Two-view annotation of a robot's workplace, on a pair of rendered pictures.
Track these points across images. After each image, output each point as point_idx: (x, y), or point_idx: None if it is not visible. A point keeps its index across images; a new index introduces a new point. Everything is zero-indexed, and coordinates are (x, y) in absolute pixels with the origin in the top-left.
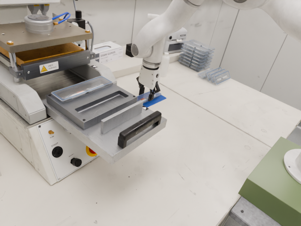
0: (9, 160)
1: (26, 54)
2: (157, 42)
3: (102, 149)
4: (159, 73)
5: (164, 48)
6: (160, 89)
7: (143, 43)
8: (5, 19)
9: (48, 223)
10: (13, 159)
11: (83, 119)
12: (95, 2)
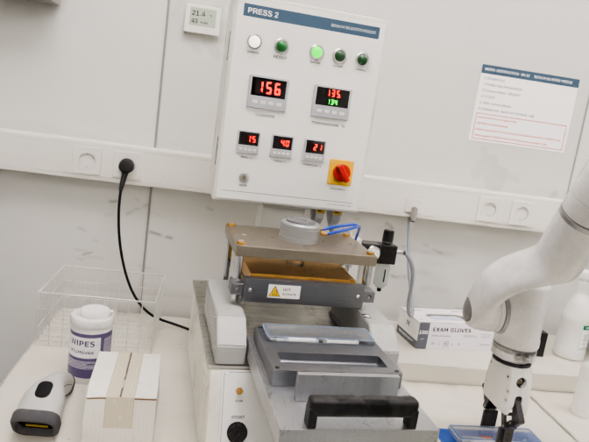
0: (176, 431)
1: (262, 267)
2: (523, 305)
3: (274, 417)
4: (527, 378)
5: None
6: (553, 437)
7: (480, 296)
8: (267, 224)
9: None
10: (181, 433)
11: (277, 366)
12: (456, 231)
